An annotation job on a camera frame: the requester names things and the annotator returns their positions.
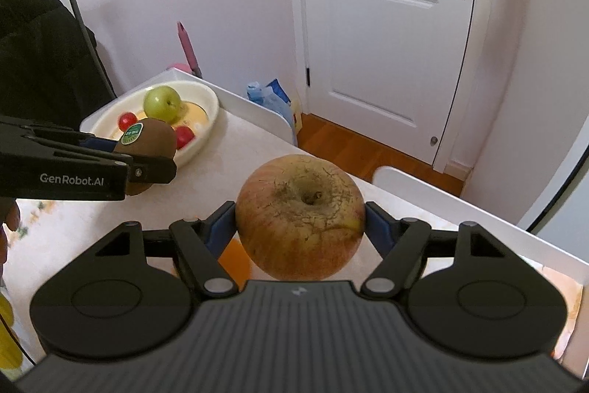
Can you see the pink dustpan handle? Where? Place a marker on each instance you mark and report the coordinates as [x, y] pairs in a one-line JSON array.
[[191, 64]]

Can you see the small green apple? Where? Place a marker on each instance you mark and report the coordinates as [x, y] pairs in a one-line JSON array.
[[162, 103]]

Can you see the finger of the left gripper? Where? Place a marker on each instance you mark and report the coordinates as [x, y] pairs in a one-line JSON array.
[[63, 135], [29, 142]]

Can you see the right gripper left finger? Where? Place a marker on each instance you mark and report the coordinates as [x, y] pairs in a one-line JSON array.
[[199, 245]]

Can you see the white wardrobe door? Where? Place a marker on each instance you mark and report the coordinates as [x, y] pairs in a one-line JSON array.
[[560, 214]]

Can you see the large orange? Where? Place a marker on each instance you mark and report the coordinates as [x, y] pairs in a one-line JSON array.
[[235, 261]]

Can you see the small red tomato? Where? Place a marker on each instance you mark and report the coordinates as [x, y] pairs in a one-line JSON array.
[[126, 120]]

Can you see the large red-yellow apple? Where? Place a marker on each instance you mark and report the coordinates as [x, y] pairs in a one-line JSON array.
[[300, 218]]

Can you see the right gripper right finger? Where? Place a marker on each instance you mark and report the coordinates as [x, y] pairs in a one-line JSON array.
[[401, 245]]

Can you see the cream oval dish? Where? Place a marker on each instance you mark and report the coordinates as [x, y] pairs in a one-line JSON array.
[[198, 113]]

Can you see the yellow cushion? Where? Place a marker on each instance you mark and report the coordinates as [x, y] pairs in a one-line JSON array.
[[11, 354]]

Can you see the blue plastic bag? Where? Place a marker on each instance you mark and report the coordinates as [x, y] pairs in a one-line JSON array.
[[273, 97]]

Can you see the black jacket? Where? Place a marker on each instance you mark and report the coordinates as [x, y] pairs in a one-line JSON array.
[[47, 70]]

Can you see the floral tablecloth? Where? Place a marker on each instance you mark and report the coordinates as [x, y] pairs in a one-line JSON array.
[[57, 232]]

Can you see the brown kiwi with sticker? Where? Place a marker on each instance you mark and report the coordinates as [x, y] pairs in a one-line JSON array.
[[152, 143]]

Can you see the person's left hand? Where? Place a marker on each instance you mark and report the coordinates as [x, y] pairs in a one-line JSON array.
[[9, 222]]

